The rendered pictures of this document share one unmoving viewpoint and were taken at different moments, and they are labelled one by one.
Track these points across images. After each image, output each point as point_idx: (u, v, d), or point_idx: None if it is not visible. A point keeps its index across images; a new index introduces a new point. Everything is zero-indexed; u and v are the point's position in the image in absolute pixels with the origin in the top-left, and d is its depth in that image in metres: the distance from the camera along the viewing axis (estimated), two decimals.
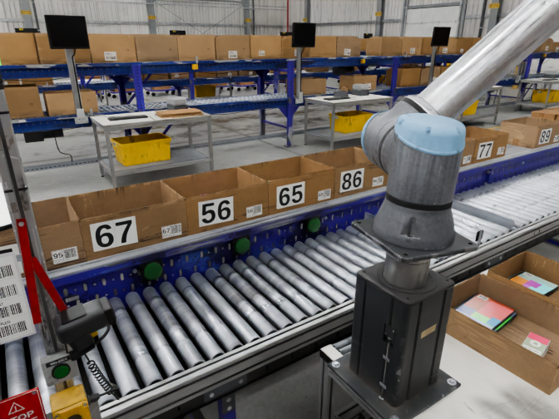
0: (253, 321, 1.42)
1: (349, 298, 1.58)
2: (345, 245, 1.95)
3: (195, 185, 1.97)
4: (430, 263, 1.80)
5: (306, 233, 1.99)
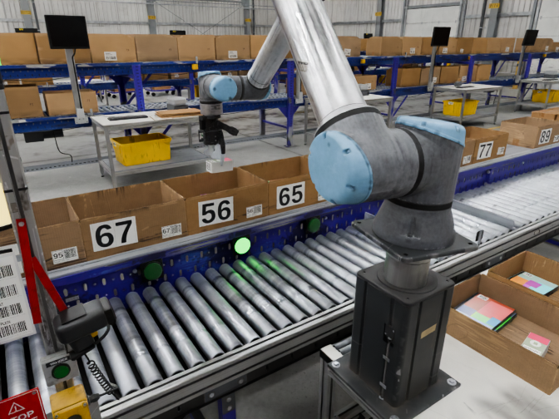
0: (253, 321, 1.42)
1: (349, 298, 1.58)
2: (345, 245, 1.95)
3: (195, 185, 1.97)
4: (430, 263, 1.80)
5: (306, 233, 1.99)
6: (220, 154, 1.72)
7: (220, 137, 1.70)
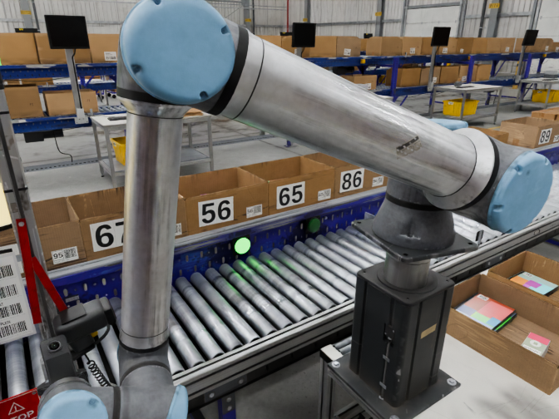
0: (253, 321, 1.42)
1: (349, 298, 1.58)
2: (345, 245, 1.95)
3: (195, 185, 1.97)
4: (430, 263, 1.80)
5: (306, 233, 1.99)
6: None
7: (83, 377, 0.83)
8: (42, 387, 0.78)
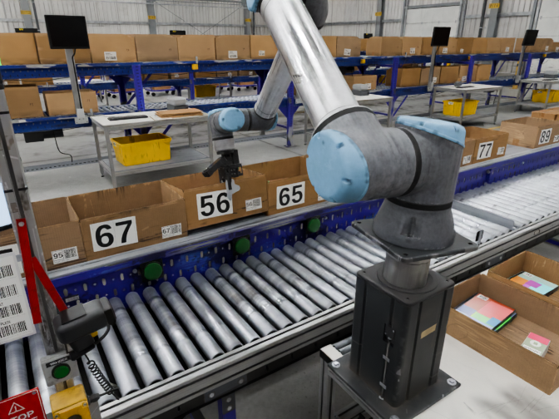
0: (253, 321, 1.42)
1: (349, 298, 1.58)
2: (345, 245, 1.95)
3: (194, 185, 1.98)
4: (430, 263, 1.80)
5: (306, 233, 1.99)
6: None
7: None
8: (225, 170, 1.72)
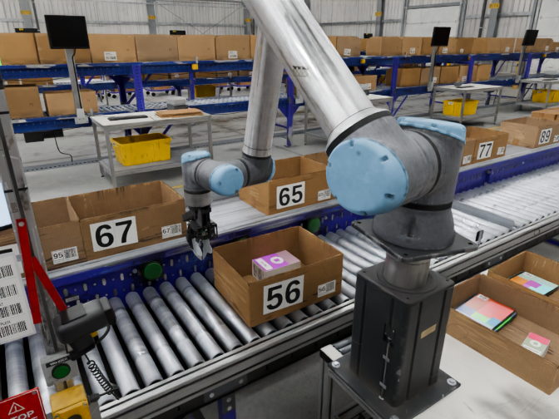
0: None
1: (349, 298, 1.58)
2: (345, 245, 1.95)
3: (250, 251, 1.63)
4: (430, 263, 1.80)
5: None
6: (207, 245, 1.42)
7: None
8: (188, 225, 1.37)
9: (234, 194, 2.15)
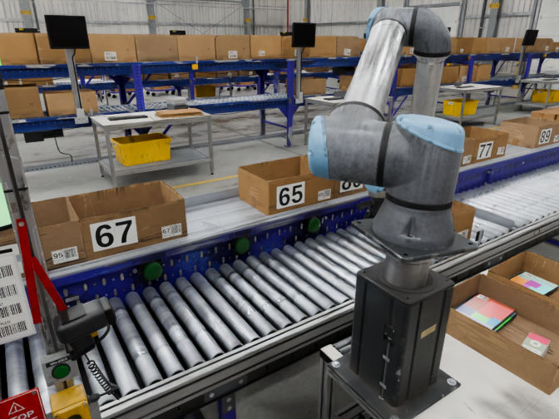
0: (253, 327, 1.43)
1: None
2: (344, 248, 1.96)
3: None
4: None
5: (306, 233, 1.99)
6: None
7: None
8: (367, 212, 1.85)
9: (234, 194, 2.15)
